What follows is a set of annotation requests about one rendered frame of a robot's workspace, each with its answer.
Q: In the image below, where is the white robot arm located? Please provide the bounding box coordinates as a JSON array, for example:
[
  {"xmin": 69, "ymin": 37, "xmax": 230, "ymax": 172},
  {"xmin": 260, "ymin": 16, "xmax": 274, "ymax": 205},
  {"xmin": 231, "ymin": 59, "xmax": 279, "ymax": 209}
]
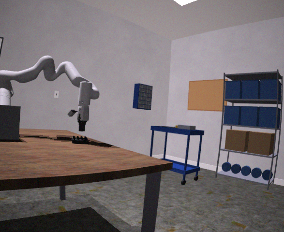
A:
[{"xmin": 0, "ymin": 56, "xmax": 100, "ymax": 106}]

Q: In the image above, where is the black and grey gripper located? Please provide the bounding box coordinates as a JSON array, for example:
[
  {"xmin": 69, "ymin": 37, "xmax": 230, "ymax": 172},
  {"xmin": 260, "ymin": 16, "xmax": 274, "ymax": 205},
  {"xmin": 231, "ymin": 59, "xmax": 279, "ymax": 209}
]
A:
[{"xmin": 77, "ymin": 105, "xmax": 89, "ymax": 131}]

